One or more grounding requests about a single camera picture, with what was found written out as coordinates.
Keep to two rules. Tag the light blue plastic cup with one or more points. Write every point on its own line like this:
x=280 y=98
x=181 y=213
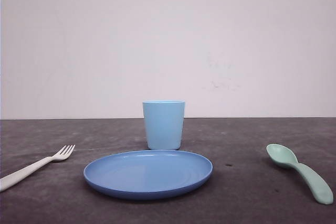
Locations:
x=164 y=123

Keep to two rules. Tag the mint green plastic spoon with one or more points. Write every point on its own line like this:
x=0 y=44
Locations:
x=286 y=158

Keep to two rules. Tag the white plastic fork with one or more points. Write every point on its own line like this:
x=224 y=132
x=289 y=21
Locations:
x=16 y=177

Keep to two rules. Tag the blue plastic plate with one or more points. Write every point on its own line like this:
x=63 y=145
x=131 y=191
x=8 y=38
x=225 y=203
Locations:
x=148 y=174

